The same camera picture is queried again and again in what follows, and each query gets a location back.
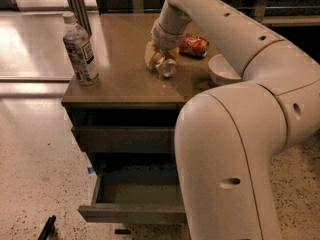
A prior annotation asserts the grey drawer cabinet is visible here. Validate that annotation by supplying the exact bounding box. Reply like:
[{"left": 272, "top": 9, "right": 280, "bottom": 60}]
[{"left": 61, "top": 12, "right": 241, "bottom": 232}]

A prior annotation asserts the small black floor marker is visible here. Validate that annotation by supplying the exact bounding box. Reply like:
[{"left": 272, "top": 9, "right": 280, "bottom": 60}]
[{"left": 114, "top": 229, "right": 131, "bottom": 235}]

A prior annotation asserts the black object on floor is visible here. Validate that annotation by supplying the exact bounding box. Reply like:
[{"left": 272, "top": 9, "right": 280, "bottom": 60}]
[{"left": 38, "top": 215, "right": 56, "bottom": 240}]

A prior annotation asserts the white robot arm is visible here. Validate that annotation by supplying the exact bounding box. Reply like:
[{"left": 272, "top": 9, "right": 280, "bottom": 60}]
[{"left": 151, "top": 0, "right": 320, "bottom": 240}]

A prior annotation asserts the open middle drawer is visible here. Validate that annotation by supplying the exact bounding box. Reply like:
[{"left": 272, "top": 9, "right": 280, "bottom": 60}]
[{"left": 78, "top": 165, "right": 186, "bottom": 225}]

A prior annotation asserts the orange gold soda can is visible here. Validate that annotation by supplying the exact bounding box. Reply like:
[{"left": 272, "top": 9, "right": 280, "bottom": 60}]
[{"left": 150, "top": 50, "right": 178, "bottom": 78}]

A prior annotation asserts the clear plastic water bottle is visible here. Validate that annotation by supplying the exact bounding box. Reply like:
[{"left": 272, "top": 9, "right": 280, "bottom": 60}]
[{"left": 63, "top": 12, "right": 99, "bottom": 85}]

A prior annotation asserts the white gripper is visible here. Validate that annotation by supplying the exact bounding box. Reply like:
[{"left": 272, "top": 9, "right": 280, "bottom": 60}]
[{"left": 144, "top": 19, "right": 185, "bottom": 71}]

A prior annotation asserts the white ceramic bowl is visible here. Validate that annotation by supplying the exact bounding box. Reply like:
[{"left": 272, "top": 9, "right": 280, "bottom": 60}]
[{"left": 208, "top": 54, "right": 242, "bottom": 86}]

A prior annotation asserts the red crushed soda can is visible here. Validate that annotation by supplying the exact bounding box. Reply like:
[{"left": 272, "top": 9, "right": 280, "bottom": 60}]
[{"left": 179, "top": 33, "right": 209, "bottom": 58}]

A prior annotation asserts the blue tape piece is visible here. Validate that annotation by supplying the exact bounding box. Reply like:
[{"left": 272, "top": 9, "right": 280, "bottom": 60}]
[{"left": 87, "top": 166, "right": 95, "bottom": 174}]

